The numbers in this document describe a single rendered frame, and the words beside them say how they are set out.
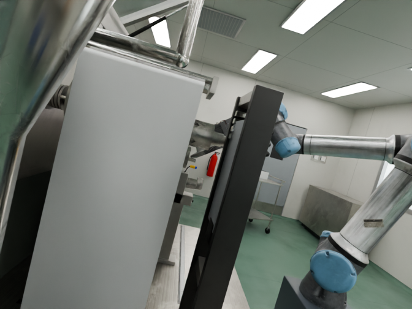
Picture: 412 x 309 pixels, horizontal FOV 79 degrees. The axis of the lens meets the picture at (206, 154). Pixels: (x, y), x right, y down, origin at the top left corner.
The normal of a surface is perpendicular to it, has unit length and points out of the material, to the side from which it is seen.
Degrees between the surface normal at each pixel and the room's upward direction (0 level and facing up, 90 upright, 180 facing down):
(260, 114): 90
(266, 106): 90
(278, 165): 90
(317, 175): 90
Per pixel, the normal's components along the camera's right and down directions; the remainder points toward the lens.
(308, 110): 0.08, 0.09
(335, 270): -0.57, 0.04
